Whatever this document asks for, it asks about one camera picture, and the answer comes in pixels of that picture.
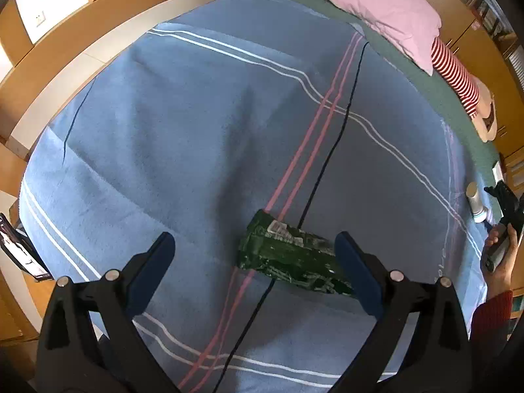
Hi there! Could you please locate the blue striped blanket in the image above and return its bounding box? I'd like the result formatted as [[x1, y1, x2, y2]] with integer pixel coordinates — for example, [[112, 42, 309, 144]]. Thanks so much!
[[18, 0, 489, 393]]

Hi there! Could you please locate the wooden wardrobe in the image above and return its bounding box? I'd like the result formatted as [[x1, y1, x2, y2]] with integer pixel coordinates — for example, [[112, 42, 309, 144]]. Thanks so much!
[[409, 0, 524, 197]]

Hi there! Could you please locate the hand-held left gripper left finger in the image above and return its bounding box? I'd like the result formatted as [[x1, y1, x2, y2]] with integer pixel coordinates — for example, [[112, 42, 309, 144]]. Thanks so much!
[[36, 232, 181, 393]]

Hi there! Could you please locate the white bottle with beige cap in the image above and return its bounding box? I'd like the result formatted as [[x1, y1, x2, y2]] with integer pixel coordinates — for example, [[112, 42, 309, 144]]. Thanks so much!
[[466, 182, 490, 224]]

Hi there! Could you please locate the pink pillow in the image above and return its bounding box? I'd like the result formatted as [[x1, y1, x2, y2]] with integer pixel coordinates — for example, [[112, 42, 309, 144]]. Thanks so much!
[[317, 0, 443, 77]]

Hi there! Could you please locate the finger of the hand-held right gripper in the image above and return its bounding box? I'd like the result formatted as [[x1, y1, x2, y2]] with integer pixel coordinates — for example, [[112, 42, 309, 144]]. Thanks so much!
[[484, 182, 520, 214]]

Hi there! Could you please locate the dark green snack packet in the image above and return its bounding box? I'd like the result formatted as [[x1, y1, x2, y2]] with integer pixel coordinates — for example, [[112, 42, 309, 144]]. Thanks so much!
[[237, 209, 358, 296]]

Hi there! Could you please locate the person's right hand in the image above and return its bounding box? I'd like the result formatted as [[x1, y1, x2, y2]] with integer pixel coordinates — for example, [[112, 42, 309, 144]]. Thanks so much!
[[485, 224, 523, 296]]

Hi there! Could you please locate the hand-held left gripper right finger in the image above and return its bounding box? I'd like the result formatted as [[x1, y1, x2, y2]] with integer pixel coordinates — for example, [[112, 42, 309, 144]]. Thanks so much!
[[327, 231, 476, 393]]

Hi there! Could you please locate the green bedsheet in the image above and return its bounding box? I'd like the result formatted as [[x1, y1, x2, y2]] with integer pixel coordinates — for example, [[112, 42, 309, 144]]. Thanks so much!
[[241, 0, 503, 224]]

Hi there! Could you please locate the red white striped plush doll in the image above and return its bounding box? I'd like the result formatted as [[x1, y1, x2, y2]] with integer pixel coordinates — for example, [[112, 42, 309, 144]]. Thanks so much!
[[430, 37, 498, 144]]

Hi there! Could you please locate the wooden bed frame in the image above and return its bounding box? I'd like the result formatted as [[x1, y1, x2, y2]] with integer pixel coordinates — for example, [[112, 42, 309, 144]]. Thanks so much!
[[0, 0, 296, 197]]

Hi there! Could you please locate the black flat device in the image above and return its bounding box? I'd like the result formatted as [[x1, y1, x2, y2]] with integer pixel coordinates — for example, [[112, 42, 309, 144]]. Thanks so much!
[[0, 212, 52, 283]]

